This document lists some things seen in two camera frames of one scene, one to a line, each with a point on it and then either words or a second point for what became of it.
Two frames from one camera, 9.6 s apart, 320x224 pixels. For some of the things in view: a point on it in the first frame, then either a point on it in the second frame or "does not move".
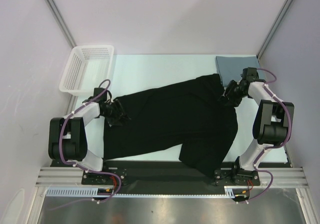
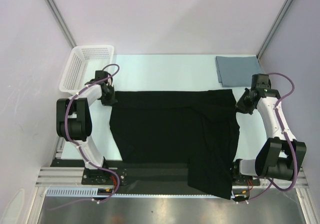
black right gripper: [230, 93] → [244, 105]
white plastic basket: [88, 67] does not move
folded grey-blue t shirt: [230, 67] does not move
